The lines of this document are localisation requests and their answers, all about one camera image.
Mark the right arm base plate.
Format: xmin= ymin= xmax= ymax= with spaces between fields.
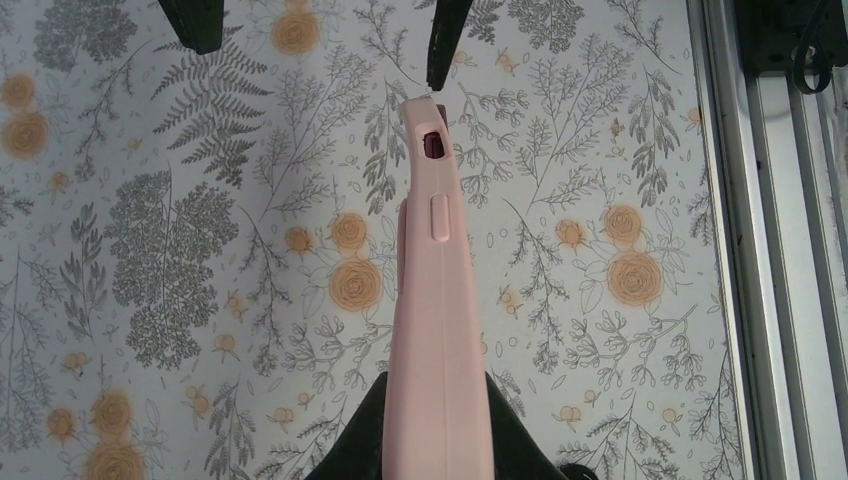
xmin=733 ymin=0 xmax=847 ymax=95

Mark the floral table mat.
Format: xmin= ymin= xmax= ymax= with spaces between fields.
xmin=1 ymin=1 xmax=751 ymax=479

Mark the aluminium mounting rail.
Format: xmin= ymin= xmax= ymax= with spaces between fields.
xmin=688 ymin=1 xmax=847 ymax=479

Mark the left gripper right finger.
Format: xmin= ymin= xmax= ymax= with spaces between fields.
xmin=486 ymin=374 xmax=567 ymax=480

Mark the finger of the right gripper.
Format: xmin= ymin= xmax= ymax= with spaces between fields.
xmin=426 ymin=0 xmax=473 ymax=92
xmin=158 ymin=0 xmax=225 ymax=55

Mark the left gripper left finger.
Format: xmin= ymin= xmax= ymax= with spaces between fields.
xmin=305 ymin=372 xmax=388 ymax=480

